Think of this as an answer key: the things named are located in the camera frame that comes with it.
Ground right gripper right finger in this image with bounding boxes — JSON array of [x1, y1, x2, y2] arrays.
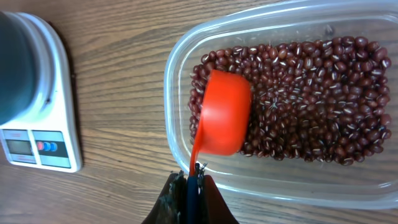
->
[[197, 164, 239, 224]]

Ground red beans in container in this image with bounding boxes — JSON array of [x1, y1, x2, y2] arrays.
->
[[188, 36, 392, 166]]

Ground white digital kitchen scale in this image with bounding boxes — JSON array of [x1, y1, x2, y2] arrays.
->
[[1, 12, 83, 173]]

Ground clear plastic container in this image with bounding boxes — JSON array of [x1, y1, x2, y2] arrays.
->
[[164, 1, 397, 209]]

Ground blue metal bowl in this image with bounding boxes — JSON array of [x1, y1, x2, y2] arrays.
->
[[1, 12, 37, 124]]

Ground red scoop with blue handle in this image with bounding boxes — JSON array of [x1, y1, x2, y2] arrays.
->
[[185, 70, 252, 223]]

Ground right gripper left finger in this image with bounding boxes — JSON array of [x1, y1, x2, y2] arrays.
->
[[142, 170, 187, 224]]

